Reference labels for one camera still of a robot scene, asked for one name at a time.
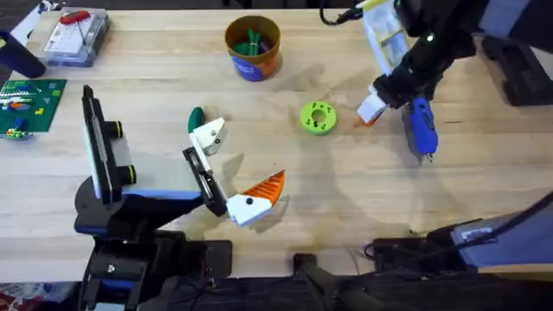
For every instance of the white and dark blue tool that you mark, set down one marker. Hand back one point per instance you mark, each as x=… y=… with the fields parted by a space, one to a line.
x=17 y=58

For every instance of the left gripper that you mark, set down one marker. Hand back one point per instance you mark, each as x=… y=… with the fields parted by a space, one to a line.
x=164 y=170

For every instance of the black upright wrist plate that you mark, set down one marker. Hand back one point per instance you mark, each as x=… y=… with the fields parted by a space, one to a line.
x=94 y=134

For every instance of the red and white packet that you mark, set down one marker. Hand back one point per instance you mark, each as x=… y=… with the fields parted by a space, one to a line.
x=26 y=296

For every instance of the green board with blocks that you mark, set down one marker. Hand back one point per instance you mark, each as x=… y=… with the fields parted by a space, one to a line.
x=30 y=108

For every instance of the green disc with holes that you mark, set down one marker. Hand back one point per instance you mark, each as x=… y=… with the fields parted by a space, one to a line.
x=312 y=123

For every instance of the clear box with red tool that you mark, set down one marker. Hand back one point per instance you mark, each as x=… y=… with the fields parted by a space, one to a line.
x=75 y=39

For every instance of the blue electric screwdriver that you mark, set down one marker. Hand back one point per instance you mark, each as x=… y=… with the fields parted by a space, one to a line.
x=423 y=127

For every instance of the clear plastic box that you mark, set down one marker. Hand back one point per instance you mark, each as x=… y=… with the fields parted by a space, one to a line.
x=384 y=30

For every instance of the black rail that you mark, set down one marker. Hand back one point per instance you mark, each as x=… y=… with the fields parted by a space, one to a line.
x=389 y=293

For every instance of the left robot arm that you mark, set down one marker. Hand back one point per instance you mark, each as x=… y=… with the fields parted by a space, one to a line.
x=129 y=218

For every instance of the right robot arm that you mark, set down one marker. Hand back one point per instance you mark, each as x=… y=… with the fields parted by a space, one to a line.
x=512 y=246

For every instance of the black case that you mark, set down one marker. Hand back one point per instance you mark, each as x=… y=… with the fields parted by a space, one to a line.
x=523 y=78

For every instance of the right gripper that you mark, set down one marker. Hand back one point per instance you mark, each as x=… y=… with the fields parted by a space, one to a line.
x=417 y=71

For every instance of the brown tub with toys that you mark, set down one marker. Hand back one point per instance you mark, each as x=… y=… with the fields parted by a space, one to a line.
x=252 y=67

